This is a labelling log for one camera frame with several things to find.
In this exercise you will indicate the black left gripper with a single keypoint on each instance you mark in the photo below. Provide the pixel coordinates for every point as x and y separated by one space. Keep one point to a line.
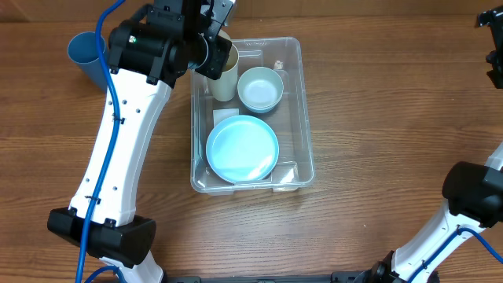
212 64

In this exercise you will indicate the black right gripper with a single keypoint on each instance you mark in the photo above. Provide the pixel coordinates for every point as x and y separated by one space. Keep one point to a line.
494 20

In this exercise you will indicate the cream cup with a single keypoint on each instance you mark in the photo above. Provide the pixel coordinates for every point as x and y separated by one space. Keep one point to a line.
224 88
225 36

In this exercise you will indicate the grey bowl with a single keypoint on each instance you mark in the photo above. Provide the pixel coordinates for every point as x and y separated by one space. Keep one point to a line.
260 87

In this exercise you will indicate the blue cup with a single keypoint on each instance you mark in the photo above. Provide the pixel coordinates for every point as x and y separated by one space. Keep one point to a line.
83 52

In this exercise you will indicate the light blue plate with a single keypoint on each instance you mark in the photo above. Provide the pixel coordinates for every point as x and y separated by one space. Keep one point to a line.
242 149

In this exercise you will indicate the light blue bowl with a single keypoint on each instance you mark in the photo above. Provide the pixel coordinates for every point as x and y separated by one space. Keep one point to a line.
260 110

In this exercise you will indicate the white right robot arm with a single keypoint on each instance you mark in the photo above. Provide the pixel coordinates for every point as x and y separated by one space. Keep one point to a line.
473 203

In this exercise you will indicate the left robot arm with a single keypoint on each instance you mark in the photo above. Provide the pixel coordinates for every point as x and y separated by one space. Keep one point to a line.
146 55

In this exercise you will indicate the white label in bin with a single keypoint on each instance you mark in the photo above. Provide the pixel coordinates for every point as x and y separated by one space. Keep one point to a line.
220 114

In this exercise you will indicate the clear plastic storage bin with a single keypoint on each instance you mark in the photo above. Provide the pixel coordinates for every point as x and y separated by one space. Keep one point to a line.
289 120

